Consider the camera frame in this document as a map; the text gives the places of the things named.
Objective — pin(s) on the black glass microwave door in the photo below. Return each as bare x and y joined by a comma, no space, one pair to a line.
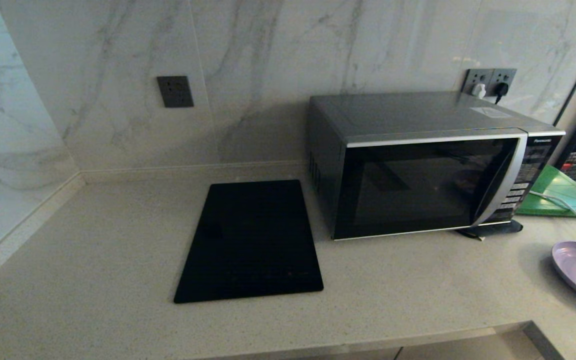
408,190

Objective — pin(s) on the silver microwave oven body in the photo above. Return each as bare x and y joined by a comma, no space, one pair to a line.
408,112

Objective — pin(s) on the black mat under microwave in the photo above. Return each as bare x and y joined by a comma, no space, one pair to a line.
498,229

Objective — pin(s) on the black induction cooktop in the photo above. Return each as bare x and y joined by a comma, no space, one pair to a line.
248,240

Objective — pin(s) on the white power plug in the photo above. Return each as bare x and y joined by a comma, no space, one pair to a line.
478,91

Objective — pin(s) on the black power plug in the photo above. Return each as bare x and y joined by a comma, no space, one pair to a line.
502,89

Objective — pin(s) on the beige cabinet front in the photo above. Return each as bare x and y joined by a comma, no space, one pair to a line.
468,347

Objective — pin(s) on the green cutting board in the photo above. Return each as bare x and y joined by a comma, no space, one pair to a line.
563,190

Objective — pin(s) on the dark grey single wall socket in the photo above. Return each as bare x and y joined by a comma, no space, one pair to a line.
175,91

